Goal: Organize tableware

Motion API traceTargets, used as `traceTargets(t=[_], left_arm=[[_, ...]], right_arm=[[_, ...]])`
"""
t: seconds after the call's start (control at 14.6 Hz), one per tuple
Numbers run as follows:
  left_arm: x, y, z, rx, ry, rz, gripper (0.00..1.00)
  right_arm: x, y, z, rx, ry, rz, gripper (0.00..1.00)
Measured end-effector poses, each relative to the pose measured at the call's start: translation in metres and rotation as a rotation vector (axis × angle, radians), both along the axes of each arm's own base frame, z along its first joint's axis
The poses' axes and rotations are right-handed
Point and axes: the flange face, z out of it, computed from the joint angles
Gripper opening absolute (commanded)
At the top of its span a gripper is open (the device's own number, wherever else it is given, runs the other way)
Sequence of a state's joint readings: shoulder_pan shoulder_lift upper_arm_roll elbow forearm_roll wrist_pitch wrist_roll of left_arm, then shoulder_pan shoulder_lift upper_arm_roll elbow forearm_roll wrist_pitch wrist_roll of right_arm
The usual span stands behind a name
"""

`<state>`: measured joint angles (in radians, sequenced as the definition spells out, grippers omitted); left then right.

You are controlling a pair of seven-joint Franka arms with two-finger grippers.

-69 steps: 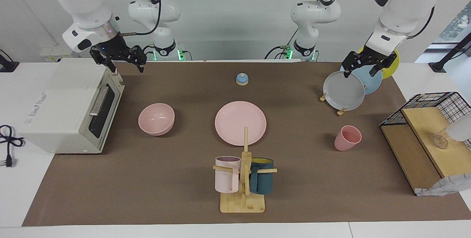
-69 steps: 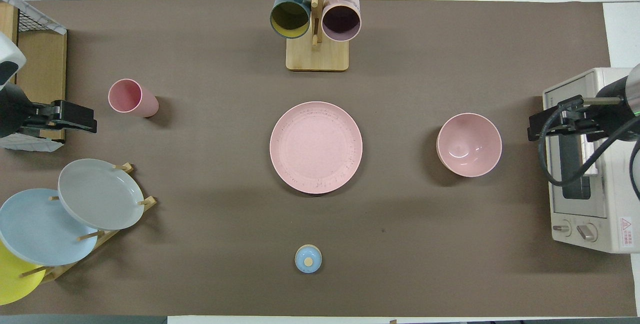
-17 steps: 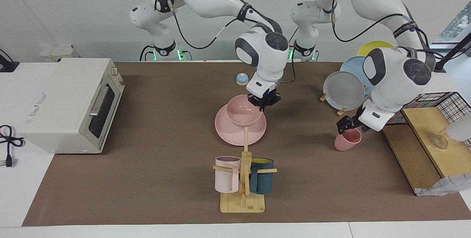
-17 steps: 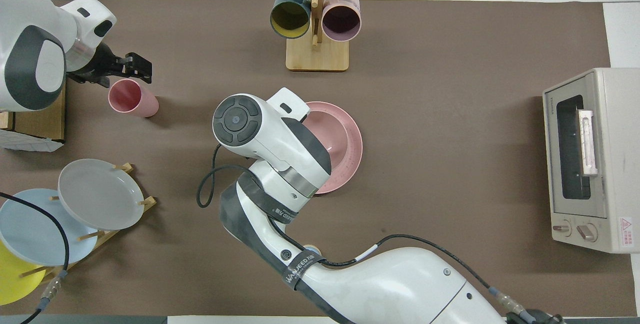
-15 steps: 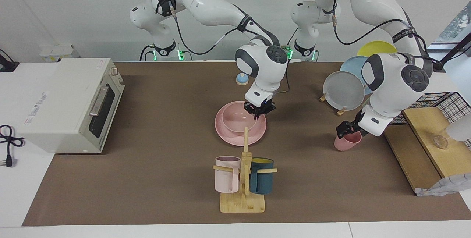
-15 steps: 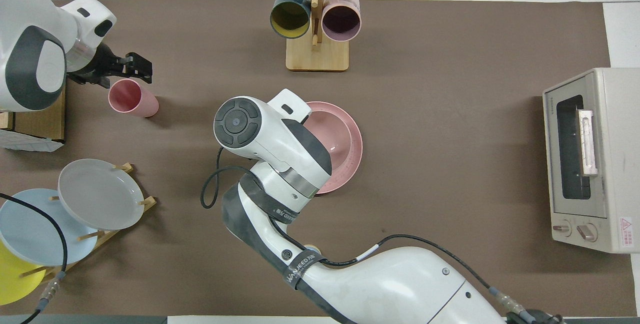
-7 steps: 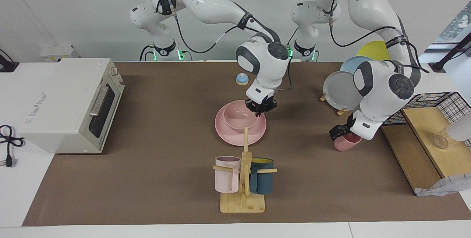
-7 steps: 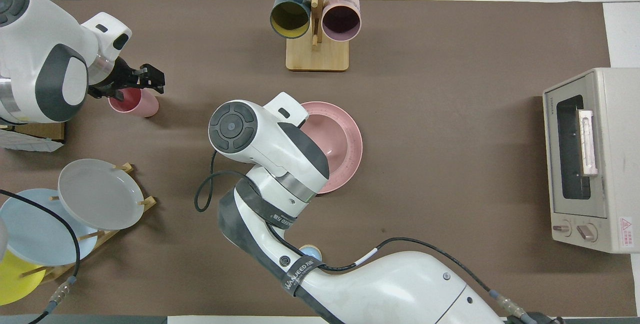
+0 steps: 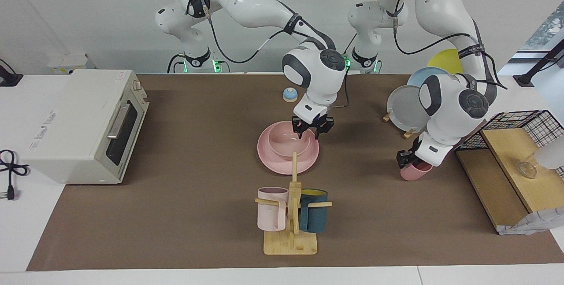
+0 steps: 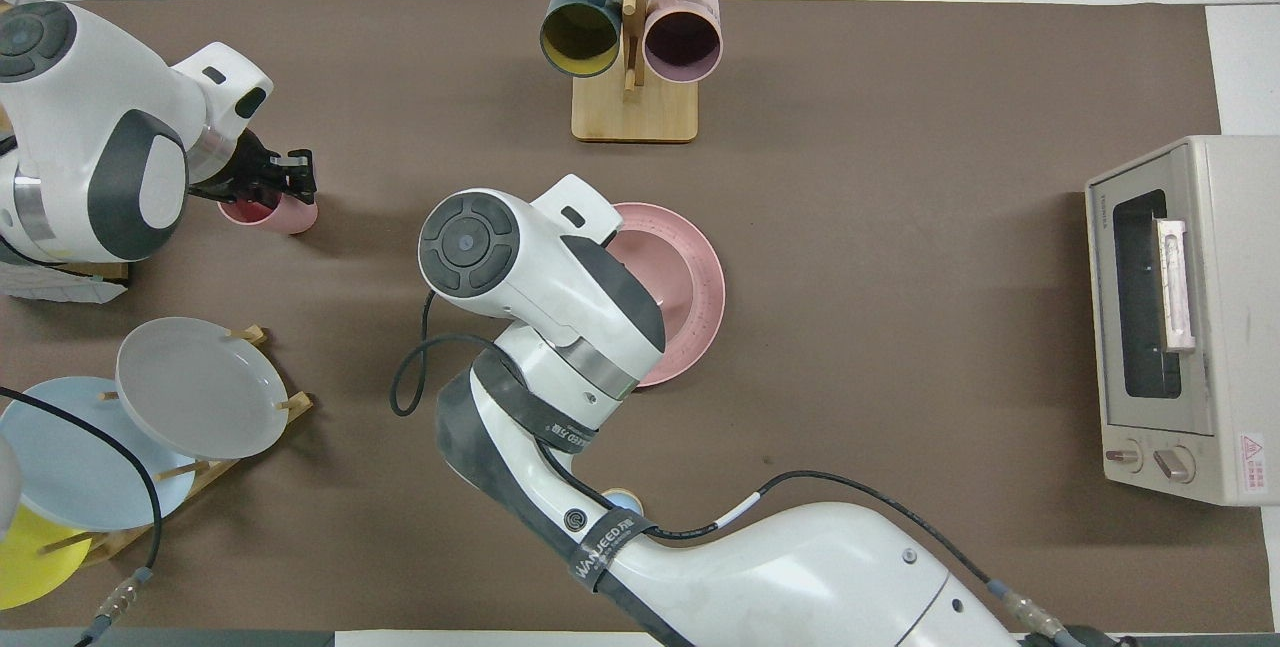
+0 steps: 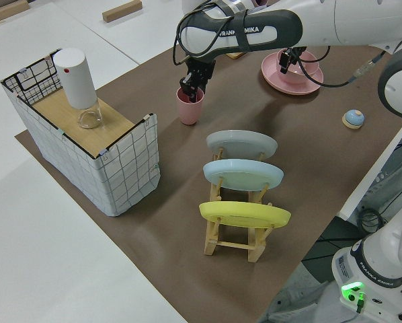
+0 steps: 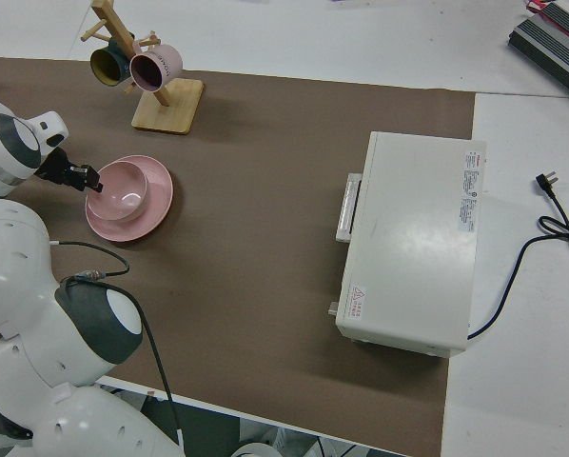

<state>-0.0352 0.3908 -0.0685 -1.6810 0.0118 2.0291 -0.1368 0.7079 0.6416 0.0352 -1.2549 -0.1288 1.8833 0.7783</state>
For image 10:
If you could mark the beige toaster oven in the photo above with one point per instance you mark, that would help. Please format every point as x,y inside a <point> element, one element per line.
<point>1220,377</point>

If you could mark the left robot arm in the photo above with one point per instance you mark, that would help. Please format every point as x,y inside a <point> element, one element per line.
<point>90,127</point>

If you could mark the pink speckled plate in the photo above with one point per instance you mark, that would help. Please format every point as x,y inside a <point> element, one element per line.
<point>695,277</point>

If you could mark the pink tumbler cup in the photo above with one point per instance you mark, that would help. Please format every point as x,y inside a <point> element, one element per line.
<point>290,217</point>

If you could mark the wooden plate rack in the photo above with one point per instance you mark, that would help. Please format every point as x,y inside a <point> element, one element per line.
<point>297,405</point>

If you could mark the wooden mug tree stand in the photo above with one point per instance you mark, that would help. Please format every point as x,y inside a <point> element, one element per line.
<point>635,117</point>

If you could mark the grey plate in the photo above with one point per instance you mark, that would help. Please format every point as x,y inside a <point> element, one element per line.
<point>200,387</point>

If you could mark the dark green mug yellow inside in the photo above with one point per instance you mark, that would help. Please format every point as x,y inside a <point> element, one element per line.
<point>580,35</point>

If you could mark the small blue lidded jar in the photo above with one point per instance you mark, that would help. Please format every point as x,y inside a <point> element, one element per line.
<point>628,499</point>

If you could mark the brown table mat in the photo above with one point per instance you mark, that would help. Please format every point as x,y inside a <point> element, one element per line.
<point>900,327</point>

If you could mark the yellow plate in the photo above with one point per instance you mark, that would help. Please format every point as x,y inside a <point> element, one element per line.
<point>40,557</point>

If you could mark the pink mug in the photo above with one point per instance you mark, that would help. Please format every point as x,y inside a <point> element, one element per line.
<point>683,42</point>

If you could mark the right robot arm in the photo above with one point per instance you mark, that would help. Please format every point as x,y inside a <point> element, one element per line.
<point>560,287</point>

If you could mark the light blue plate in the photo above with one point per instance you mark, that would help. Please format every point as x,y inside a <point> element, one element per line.
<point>70,457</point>

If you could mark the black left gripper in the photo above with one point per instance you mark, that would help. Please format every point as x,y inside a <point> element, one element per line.
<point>245,172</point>

